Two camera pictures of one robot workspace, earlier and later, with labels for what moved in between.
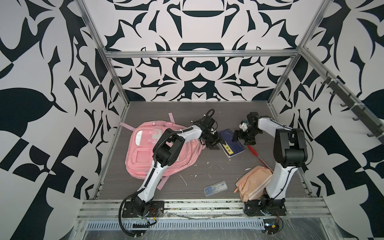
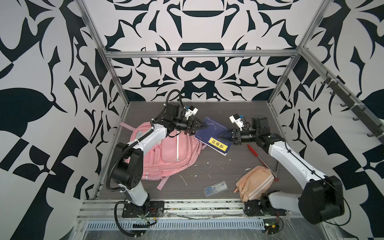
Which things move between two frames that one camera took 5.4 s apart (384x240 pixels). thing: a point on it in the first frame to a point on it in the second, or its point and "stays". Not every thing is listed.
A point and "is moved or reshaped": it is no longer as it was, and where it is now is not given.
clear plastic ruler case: x=215 y=188 stays
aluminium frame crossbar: x=200 y=53 stays
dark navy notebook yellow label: x=231 y=148 is moved or reshaped
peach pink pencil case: x=251 y=185 stays
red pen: x=255 y=152 stays
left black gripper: x=218 y=140 to x=192 y=127
